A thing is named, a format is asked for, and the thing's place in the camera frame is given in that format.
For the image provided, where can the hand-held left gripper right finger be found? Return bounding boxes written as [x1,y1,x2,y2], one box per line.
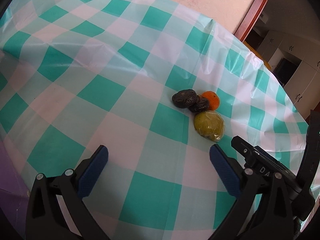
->
[207,143,295,240]

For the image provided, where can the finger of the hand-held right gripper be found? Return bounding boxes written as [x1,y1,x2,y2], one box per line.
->
[231,135,261,161]

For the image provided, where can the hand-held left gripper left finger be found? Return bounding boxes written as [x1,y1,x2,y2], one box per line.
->
[25,144,109,240]

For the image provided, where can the green pear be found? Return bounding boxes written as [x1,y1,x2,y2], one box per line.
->
[194,111,225,143]

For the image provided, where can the small orange tangerine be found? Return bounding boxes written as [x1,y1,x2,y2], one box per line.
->
[201,91,221,111]

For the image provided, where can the green checkered tablecloth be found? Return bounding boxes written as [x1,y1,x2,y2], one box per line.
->
[0,0,309,240]

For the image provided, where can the yellow furniture edge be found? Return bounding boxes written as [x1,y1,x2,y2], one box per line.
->
[260,59,272,72]

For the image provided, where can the black appliance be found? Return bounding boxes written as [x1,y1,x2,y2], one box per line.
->
[277,57,301,86]

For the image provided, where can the white cabinets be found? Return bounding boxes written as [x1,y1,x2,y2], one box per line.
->
[257,29,320,120]

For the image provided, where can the wooden door frame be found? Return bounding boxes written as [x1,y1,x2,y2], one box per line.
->
[233,0,277,42]

